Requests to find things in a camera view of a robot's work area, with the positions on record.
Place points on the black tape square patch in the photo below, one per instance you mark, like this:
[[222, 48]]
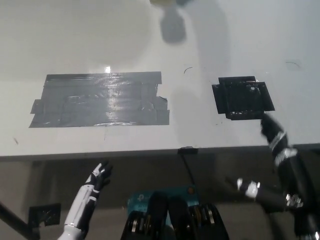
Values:
[[241, 98]]

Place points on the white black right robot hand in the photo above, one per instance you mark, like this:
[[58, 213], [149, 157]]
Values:
[[290, 170]]

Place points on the teal router box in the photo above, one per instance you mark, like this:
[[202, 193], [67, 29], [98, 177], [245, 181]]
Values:
[[140, 198]]

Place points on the black table leg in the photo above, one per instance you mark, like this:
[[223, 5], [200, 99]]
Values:
[[17, 220]]

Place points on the grey duct tape patch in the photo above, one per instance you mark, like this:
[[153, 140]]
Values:
[[100, 100]]

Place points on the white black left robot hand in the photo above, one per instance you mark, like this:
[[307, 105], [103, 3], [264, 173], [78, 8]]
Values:
[[82, 200]]

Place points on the spray bottle with black trigger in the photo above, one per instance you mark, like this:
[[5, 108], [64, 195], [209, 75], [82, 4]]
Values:
[[162, 2]]

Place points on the small black tape strip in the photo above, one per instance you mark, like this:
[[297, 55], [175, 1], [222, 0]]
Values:
[[188, 150]]

